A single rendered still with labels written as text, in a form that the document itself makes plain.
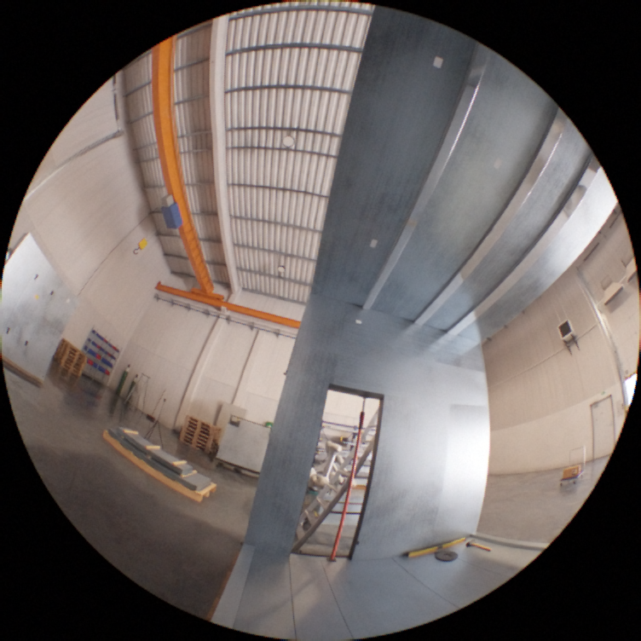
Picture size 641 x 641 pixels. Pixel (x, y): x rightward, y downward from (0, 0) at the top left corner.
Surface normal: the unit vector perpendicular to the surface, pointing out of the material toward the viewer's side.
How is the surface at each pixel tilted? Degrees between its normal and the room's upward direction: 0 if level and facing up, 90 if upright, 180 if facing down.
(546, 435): 90
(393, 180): 180
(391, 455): 90
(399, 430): 90
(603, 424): 90
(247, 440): 78
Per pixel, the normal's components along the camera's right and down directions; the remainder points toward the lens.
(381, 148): -0.20, 0.82
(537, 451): -0.97, -0.25
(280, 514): 0.15, -0.52
